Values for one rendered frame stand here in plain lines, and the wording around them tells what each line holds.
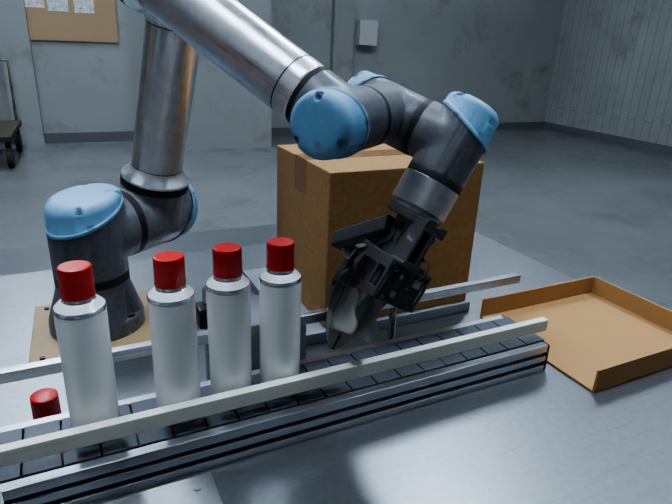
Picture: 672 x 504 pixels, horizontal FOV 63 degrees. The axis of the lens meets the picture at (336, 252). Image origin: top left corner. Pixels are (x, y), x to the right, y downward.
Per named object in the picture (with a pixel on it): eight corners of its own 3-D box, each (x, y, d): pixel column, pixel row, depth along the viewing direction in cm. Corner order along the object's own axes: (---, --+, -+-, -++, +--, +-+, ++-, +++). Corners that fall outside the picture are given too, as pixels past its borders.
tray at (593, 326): (593, 393, 83) (599, 370, 81) (479, 317, 104) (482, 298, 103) (714, 353, 95) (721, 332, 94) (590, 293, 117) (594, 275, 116)
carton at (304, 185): (323, 328, 94) (329, 172, 84) (275, 275, 114) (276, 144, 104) (466, 301, 106) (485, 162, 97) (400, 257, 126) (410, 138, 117)
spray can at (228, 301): (216, 415, 67) (209, 257, 59) (206, 391, 71) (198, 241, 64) (258, 404, 69) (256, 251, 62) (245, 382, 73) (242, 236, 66)
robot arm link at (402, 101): (334, 67, 66) (413, 104, 63) (374, 65, 76) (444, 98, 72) (315, 127, 70) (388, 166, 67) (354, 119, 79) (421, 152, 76)
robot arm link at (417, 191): (396, 162, 71) (437, 189, 76) (378, 194, 72) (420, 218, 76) (430, 176, 65) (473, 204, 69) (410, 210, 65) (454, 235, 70)
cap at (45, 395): (30, 425, 71) (26, 403, 70) (35, 408, 74) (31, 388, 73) (59, 421, 72) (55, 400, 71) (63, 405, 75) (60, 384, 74)
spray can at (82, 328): (73, 451, 60) (45, 278, 53) (71, 422, 64) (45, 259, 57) (124, 438, 62) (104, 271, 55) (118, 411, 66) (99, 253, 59)
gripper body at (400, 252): (367, 300, 65) (418, 211, 64) (335, 273, 73) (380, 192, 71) (411, 318, 70) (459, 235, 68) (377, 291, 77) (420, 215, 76)
